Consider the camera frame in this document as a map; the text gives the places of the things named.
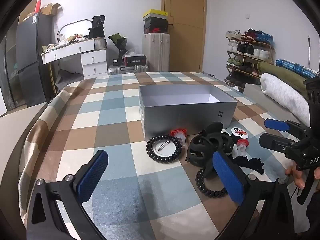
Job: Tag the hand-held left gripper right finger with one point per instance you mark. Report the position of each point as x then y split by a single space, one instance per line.
228 177

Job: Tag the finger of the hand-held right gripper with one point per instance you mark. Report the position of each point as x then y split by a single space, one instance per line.
273 141
275 125

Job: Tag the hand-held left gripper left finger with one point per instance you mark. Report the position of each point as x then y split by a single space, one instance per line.
92 177

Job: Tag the black wavy hair clip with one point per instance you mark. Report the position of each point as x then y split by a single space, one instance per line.
252 165

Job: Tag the red clear small hair clip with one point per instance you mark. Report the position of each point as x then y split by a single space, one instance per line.
242 145
179 135

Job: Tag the printed white pin badge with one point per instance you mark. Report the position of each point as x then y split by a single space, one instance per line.
238 132

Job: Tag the black hair claw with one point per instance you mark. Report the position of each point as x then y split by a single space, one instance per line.
215 130
197 152

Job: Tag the grey cardboard box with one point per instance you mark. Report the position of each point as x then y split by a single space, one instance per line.
175 122

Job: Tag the person's right forearm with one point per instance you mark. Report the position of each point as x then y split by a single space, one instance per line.
314 210

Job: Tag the person's right hand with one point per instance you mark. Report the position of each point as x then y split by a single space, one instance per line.
297 178

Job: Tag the white rolled blanket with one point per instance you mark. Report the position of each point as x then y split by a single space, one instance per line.
282 92

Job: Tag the olive green rolled mat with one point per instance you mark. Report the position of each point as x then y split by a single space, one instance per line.
280 73

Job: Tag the checked tablecloth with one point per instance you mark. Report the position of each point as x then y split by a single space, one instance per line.
112 120

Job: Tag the blue plaid rolled blanket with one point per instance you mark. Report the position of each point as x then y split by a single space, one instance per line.
295 67

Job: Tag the wooden shoe rack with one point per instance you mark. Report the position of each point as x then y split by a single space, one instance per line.
240 73

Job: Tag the rows of shoes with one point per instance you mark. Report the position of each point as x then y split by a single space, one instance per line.
247 50

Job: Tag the dark cloth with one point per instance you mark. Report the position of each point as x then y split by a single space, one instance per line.
68 78

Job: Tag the silver suitcase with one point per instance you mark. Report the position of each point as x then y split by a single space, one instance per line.
127 70

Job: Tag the white desk with drawers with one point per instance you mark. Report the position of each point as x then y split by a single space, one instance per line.
92 60

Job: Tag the small black box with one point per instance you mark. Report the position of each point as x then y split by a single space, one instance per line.
116 61

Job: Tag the red black box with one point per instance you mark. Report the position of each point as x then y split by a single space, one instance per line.
135 60

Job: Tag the glass door cabinet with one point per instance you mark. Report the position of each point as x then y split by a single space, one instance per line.
8 75

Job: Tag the wooden door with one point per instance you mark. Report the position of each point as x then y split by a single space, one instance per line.
185 25

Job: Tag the white cylinder bin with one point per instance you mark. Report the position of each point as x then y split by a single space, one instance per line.
99 43

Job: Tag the grey fridge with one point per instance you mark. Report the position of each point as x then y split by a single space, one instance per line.
30 55

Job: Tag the dark wrapped bouquet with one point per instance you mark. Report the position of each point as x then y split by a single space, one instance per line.
119 41

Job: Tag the clutter on desk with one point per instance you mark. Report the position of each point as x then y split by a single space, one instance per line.
65 41

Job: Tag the white ribbed suitcase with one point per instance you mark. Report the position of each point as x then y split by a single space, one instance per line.
156 52

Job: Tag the black bag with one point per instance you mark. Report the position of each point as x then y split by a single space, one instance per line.
97 27

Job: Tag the arched mirror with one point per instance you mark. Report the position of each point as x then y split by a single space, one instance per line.
72 26

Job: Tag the black shoe boxes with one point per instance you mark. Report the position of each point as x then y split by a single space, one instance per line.
155 26

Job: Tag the yellow shoe box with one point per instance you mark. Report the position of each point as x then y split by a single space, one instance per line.
155 13

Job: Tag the open cardboard box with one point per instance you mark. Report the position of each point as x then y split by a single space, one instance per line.
51 9

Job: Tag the red paper item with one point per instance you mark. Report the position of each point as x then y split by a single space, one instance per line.
38 5

